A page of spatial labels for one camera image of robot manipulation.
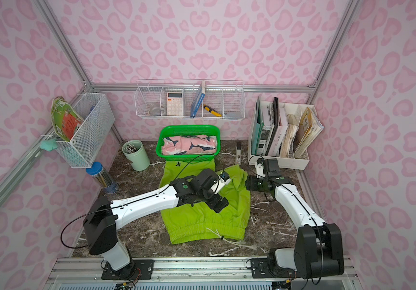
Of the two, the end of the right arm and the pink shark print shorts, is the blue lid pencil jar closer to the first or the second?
the pink shark print shorts

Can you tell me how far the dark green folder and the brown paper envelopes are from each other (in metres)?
0.24

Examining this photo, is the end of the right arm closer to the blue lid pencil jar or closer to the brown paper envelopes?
the brown paper envelopes

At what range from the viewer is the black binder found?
879 mm

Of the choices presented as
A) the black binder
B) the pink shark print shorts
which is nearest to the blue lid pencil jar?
the pink shark print shorts

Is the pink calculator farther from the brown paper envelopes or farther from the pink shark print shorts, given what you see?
the brown paper envelopes

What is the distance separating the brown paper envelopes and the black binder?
0.15 m

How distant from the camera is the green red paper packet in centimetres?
69

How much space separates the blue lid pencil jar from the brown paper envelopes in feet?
3.31
